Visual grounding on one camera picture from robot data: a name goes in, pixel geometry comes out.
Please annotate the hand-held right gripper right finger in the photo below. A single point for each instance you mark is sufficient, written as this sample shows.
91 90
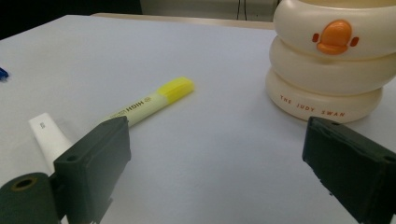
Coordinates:
351 168

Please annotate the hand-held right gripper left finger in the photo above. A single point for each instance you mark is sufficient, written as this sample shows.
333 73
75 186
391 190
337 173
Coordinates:
93 161

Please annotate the white rectangular eraser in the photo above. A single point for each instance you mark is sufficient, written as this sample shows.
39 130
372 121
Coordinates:
49 137

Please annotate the yellow highlighter pen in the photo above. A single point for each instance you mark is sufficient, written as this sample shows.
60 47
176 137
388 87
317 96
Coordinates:
149 104

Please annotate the cream duck pen holder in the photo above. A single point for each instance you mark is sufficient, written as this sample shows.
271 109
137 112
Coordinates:
327 77

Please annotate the blue ballpoint pen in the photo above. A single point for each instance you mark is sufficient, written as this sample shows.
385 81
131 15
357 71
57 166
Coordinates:
2 74

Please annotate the wooden table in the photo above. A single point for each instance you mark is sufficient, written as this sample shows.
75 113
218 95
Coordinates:
186 20

